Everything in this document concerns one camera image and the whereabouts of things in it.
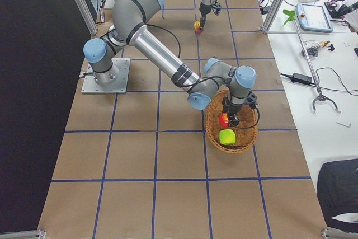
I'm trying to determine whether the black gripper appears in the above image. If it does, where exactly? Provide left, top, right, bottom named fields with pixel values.
left=199, top=2, right=212, bottom=31
left=222, top=96, right=245, bottom=127

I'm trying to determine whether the dark red apple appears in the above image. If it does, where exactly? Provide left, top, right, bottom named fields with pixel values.
left=219, top=113, right=230, bottom=128

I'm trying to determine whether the red yellow apple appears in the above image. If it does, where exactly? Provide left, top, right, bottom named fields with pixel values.
left=194, top=21, right=203, bottom=34

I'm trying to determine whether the green apple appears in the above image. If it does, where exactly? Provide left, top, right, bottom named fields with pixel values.
left=219, top=129, right=236, bottom=146

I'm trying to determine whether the wicker basket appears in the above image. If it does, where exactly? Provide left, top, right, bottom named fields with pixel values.
left=205, top=90, right=260, bottom=154

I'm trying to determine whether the black power adapter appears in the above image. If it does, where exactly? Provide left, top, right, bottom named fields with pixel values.
left=291, top=73, right=312, bottom=85

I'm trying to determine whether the reacher grabber tool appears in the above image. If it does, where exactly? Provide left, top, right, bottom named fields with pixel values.
left=283, top=9, right=341, bottom=114

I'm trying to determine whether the brown paper mat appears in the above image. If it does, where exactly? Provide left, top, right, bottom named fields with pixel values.
left=39, top=0, right=324, bottom=238

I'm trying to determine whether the teach pendant tablet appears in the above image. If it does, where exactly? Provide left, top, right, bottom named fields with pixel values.
left=296, top=3, right=333, bottom=33

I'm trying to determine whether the allen key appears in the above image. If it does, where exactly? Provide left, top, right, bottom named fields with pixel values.
left=336, top=122, right=351, bottom=128

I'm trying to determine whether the black chair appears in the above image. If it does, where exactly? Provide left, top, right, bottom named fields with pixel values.
left=317, top=159, right=357, bottom=232

